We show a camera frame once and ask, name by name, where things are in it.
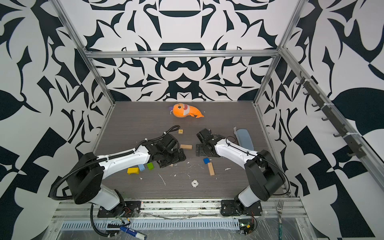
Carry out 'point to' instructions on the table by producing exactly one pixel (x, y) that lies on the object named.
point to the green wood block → (150, 166)
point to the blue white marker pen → (134, 233)
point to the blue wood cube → (206, 160)
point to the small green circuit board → (246, 225)
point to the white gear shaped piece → (194, 183)
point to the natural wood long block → (212, 171)
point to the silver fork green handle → (280, 208)
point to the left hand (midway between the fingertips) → (182, 157)
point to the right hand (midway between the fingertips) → (204, 151)
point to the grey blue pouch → (244, 138)
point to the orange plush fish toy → (179, 110)
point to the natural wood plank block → (172, 165)
